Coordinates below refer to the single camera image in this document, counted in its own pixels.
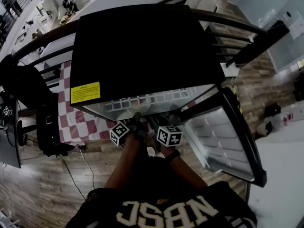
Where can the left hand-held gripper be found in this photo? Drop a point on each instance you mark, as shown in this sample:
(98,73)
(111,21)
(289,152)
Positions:
(120,133)

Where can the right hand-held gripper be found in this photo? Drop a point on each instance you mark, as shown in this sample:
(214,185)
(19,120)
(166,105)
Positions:
(169,136)

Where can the black mini fridge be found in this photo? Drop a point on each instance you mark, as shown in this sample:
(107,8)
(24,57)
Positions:
(142,51)

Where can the person's right forearm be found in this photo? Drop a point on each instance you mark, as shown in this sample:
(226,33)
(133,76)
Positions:
(187,174)

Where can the person's left forearm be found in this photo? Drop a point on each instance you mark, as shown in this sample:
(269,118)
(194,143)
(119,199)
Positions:
(123,165)

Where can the person's right hand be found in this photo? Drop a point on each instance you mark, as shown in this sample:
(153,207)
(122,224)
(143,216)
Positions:
(167,151)

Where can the black wristwatch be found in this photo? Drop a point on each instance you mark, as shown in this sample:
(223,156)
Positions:
(173,155)

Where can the person's white left shoe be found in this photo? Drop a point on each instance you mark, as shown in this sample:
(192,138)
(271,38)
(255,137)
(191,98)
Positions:
(151,151)

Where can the red white checkered tablecloth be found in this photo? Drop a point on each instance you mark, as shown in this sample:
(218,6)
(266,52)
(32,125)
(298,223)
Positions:
(78,127)

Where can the person's black jersey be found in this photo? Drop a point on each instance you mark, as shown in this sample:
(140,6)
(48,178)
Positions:
(152,198)

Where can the yellow black hazard tape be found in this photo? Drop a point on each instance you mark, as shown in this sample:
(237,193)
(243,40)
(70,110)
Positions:
(236,96)

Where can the black box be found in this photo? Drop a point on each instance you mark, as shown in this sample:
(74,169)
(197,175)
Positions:
(272,110)

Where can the black office chair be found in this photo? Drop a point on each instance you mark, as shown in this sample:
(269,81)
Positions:
(23,84)

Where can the white storage box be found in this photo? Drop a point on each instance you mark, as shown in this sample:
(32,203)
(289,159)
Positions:
(278,123)

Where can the grey desk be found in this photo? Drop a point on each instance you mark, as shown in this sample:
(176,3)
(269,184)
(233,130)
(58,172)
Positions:
(9,148)

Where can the white table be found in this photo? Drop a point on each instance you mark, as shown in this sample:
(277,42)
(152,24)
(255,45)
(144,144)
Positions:
(280,174)

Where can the black metal railing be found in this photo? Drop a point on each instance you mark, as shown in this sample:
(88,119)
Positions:
(237,24)

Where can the frosted glass partition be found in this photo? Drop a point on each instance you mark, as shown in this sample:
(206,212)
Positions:
(266,6)

